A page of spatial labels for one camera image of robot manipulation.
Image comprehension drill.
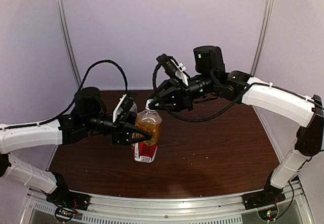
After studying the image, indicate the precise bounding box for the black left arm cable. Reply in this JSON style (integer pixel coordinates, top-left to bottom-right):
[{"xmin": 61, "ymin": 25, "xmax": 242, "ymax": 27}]
[{"xmin": 0, "ymin": 59, "xmax": 129, "ymax": 131}]

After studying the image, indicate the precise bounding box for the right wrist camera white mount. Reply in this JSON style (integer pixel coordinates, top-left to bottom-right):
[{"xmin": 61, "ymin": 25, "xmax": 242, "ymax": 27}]
[{"xmin": 156, "ymin": 54, "xmax": 190, "ymax": 86}]

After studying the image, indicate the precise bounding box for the right circuit board with leds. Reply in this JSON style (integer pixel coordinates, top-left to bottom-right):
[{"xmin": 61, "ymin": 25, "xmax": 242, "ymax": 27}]
[{"xmin": 257, "ymin": 206, "xmax": 278, "ymax": 222}]

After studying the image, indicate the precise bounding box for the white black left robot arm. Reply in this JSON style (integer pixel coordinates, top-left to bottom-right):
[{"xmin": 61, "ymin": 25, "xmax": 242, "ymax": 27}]
[{"xmin": 1, "ymin": 87, "xmax": 151, "ymax": 206}]

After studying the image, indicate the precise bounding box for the circuit board with leds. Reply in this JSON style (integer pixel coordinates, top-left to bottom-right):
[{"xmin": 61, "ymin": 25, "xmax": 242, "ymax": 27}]
[
  {"xmin": 54, "ymin": 207, "xmax": 76, "ymax": 222},
  {"xmin": 257, "ymin": 206, "xmax": 278, "ymax": 222}
]

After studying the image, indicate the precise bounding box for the left circuit board with leds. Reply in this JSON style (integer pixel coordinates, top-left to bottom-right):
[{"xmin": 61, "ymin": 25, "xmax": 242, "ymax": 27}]
[{"xmin": 54, "ymin": 207, "xmax": 76, "ymax": 222}]

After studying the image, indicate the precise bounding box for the right aluminium corner post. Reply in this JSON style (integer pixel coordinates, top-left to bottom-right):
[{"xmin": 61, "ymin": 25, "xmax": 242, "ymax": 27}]
[{"xmin": 251, "ymin": 0, "xmax": 274, "ymax": 76}]

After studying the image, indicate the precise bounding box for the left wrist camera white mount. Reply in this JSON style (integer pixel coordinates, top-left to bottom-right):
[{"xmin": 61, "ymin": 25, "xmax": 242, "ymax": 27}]
[{"xmin": 112, "ymin": 91, "xmax": 137, "ymax": 123}]

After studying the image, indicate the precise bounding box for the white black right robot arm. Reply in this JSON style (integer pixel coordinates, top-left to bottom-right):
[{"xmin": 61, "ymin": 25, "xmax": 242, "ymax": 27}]
[{"xmin": 147, "ymin": 46, "xmax": 323, "ymax": 205}]

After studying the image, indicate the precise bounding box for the amber tea bottle red label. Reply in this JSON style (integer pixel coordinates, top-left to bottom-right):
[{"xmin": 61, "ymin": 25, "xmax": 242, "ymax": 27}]
[{"xmin": 132, "ymin": 99, "xmax": 162, "ymax": 163}]

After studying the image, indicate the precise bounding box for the clear plastic water bottle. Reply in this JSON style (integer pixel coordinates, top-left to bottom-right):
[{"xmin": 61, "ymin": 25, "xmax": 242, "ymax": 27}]
[{"xmin": 130, "ymin": 102, "xmax": 138, "ymax": 114}]

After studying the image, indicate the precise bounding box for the white tea bottle cap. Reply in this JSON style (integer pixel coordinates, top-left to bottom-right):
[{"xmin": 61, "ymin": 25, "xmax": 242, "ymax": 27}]
[{"xmin": 145, "ymin": 99, "xmax": 153, "ymax": 110}]

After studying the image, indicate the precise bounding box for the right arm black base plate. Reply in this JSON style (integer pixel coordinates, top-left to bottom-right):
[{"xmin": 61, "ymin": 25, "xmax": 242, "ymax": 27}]
[{"xmin": 242, "ymin": 190, "xmax": 286, "ymax": 210}]

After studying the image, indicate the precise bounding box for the aluminium corner post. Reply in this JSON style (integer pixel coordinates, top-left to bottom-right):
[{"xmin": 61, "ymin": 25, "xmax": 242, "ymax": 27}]
[
  {"xmin": 251, "ymin": 0, "xmax": 274, "ymax": 76},
  {"xmin": 56, "ymin": 0, "xmax": 81, "ymax": 86}
]

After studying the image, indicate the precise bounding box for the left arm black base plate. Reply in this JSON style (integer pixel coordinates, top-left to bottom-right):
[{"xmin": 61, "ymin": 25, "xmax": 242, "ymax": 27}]
[{"xmin": 44, "ymin": 190, "xmax": 90, "ymax": 211}]

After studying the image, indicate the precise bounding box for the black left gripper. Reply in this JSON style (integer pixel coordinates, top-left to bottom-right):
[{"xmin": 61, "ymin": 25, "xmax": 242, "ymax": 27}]
[{"xmin": 83, "ymin": 110, "xmax": 153, "ymax": 145}]

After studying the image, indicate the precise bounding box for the left aluminium corner post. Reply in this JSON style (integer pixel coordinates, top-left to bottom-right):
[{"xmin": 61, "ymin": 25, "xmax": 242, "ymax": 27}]
[{"xmin": 56, "ymin": 0, "xmax": 81, "ymax": 86}]

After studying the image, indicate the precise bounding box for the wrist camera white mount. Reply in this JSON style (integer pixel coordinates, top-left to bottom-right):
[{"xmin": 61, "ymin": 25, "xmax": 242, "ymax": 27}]
[
  {"xmin": 156, "ymin": 54, "xmax": 190, "ymax": 86},
  {"xmin": 112, "ymin": 91, "xmax": 137, "ymax": 123}
]

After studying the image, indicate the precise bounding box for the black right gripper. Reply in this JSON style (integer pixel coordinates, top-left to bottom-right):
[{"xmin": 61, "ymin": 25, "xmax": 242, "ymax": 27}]
[{"xmin": 146, "ymin": 71, "xmax": 216, "ymax": 112}]

